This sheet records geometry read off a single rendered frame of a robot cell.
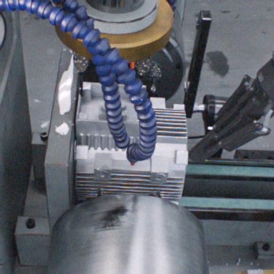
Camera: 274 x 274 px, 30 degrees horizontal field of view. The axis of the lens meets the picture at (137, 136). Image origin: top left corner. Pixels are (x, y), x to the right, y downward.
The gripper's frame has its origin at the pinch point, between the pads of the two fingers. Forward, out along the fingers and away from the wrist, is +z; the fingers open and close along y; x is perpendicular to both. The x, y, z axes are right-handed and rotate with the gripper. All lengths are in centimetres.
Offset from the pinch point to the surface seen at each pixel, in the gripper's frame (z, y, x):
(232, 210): 11.0, 1.0, 15.9
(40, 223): 30.7, 5.1, -16.7
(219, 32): 17, -79, 31
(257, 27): 11, -84, 42
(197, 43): -7.3, -18.1, -5.7
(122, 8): -14.7, -1.7, -27.2
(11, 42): 11.5, -17.6, -35.0
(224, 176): 12.2, -9.0, 16.5
